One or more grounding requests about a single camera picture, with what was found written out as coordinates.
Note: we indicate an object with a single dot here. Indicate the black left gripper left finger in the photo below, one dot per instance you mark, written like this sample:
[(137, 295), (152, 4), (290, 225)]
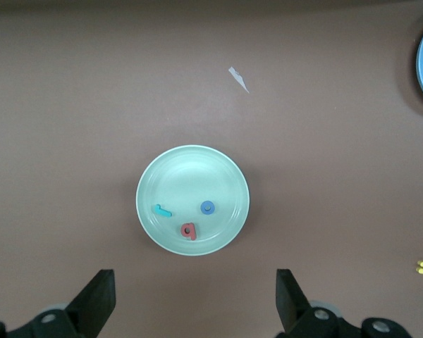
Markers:
[(91, 306)]

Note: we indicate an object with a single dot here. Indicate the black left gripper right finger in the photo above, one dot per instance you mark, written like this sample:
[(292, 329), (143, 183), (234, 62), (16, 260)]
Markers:
[(296, 313)]

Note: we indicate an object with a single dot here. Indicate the teal foam letter j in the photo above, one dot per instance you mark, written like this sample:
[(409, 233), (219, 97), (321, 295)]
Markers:
[(162, 212)]

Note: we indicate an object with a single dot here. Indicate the pink red foam letter a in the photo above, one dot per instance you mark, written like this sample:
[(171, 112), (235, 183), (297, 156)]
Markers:
[(193, 234)]

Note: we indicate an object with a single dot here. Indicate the blue foam letter o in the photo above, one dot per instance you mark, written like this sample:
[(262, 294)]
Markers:
[(203, 207)]

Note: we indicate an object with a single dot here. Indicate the light green plate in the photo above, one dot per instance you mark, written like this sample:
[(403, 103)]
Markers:
[(194, 176)]

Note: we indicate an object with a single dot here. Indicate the brown paper table cover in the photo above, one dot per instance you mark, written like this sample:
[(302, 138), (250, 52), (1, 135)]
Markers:
[(91, 105)]

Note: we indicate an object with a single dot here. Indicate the white paper scrap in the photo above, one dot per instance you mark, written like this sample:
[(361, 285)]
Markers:
[(238, 77)]

